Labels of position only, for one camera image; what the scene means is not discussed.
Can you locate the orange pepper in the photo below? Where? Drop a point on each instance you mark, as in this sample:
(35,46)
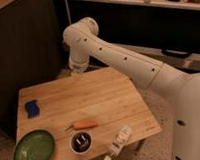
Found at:
(83,125)

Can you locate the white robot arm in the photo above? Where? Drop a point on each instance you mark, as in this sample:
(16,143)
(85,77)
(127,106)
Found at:
(180,89)

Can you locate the white plastic bottle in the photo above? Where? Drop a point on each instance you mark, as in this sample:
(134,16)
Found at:
(118,143)

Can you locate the white cup with dark inside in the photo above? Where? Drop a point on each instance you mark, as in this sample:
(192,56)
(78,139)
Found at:
(80,142)

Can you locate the blue sponge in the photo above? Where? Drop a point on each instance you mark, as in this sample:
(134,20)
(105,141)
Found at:
(32,109)

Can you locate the metal pole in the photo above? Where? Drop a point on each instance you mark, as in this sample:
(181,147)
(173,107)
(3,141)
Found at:
(68,12)

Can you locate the long grey case with handle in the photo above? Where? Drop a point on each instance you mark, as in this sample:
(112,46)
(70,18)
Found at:
(177,59)

